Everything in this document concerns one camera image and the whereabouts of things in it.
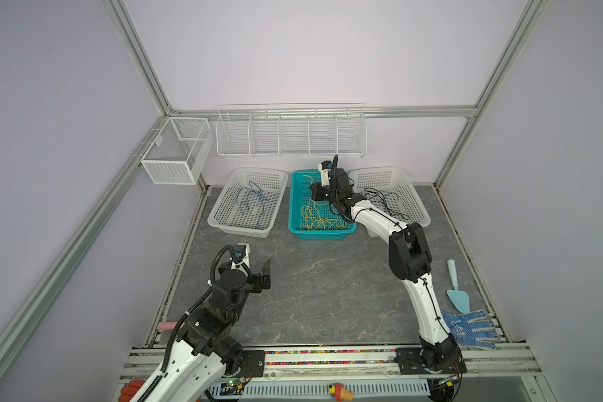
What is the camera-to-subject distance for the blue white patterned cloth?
79cm

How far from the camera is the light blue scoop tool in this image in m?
0.85

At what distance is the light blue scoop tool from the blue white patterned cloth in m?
0.02

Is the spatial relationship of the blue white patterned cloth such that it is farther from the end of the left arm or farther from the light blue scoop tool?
the end of the left arm
